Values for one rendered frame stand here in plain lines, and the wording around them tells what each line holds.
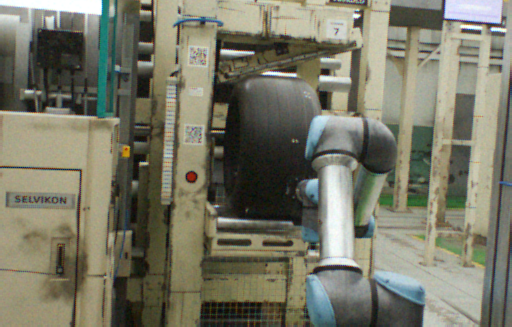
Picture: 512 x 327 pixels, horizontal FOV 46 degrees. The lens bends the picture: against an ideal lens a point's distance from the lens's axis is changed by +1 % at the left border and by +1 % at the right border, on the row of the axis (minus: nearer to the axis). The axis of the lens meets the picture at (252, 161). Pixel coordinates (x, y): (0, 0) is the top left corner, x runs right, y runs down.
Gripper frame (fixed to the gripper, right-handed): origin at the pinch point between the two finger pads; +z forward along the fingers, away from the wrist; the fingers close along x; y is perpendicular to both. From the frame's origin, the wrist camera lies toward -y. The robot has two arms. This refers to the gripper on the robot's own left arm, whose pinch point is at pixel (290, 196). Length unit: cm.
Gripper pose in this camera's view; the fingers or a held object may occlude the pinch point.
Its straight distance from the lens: 216.4
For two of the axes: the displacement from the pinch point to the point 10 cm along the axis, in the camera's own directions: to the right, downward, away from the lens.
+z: -2.0, 0.4, 9.8
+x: -9.8, -0.5, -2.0
